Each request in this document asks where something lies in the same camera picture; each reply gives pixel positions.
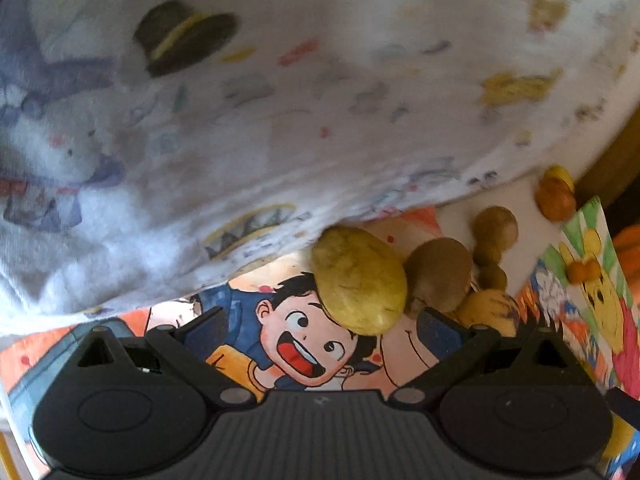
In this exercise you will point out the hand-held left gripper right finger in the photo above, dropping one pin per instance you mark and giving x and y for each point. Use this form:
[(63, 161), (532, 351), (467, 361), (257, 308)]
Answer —
[(434, 332)]

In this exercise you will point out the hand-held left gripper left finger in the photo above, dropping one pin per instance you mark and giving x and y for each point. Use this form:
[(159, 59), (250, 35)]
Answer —
[(210, 331)]

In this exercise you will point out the yellow-green oval fruit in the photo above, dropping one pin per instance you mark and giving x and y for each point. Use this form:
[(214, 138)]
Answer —
[(357, 280)]

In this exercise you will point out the yellow round fruit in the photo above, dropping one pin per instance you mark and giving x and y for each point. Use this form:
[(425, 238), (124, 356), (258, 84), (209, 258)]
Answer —
[(487, 310)]

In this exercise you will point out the small brown round fruit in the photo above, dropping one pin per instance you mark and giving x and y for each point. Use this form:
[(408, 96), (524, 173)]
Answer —
[(487, 255), (493, 276)]

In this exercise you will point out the brown-green round fruit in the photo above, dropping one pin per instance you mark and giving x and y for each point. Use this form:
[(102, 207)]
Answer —
[(496, 227)]

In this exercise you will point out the small orange kumquat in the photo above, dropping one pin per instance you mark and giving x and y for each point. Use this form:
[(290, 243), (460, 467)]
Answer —
[(582, 271)]

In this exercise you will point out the red-orange round fruit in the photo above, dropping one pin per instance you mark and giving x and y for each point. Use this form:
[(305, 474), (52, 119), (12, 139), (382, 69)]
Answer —
[(555, 202)]

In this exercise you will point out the small yellow fruit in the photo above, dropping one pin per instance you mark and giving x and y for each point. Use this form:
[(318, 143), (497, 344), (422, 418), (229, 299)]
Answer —
[(559, 176)]

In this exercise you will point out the white printed cloth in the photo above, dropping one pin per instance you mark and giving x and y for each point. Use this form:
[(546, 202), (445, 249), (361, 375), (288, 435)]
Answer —
[(250, 110)]

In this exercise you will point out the brown wooden panel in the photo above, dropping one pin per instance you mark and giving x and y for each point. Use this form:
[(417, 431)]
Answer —
[(617, 160)]

